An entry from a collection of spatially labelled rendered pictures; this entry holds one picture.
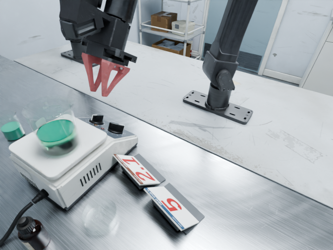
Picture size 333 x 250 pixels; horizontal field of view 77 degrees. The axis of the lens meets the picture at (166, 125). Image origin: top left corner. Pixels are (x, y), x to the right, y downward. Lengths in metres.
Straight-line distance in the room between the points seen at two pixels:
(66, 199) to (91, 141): 0.10
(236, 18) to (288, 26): 2.62
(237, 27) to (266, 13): 2.62
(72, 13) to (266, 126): 0.51
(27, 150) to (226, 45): 0.45
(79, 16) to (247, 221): 0.43
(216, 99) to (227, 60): 0.11
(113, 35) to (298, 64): 2.94
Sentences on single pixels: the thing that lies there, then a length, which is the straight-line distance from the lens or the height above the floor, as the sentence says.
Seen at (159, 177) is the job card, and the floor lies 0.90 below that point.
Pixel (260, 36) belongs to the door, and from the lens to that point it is 3.19.
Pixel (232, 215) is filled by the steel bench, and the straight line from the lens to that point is 0.41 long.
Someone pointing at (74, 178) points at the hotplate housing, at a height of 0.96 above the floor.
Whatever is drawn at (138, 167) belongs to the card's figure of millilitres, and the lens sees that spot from 0.42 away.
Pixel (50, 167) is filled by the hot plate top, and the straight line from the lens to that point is 0.37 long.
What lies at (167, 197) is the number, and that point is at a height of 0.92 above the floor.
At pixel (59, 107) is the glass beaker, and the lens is 0.38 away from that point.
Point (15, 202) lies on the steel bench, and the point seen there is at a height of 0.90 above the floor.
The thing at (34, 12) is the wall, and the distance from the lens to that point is 2.00.
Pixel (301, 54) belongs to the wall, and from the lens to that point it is 3.19.
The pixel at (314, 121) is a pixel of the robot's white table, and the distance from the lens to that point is 0.72.
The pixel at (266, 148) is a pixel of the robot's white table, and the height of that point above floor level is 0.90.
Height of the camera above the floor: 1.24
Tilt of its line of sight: 39 degrees down
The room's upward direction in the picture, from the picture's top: 3 degrees clockwise
